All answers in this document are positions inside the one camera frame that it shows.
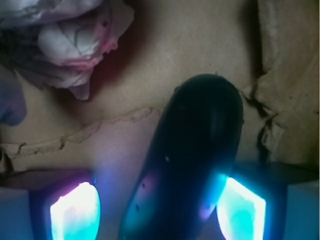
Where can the crumpled white paper ball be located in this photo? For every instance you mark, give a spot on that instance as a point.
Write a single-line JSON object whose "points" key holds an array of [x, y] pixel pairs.
{"points": [[58, 43]]}

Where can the brown paper bag tray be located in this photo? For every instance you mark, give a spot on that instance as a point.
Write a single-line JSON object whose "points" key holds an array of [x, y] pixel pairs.
{"points": [[268, 49]]}

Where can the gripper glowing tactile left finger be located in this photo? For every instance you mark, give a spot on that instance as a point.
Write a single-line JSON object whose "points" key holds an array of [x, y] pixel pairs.
{"points": [[59, 204]]}

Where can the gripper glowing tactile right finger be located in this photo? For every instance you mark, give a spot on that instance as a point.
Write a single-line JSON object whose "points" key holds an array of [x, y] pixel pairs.
{"points": [[277, 201]]}

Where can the dark green plastic pickle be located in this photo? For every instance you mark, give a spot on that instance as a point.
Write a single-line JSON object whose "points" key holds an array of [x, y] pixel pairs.
{"points": [[187, 163]]}

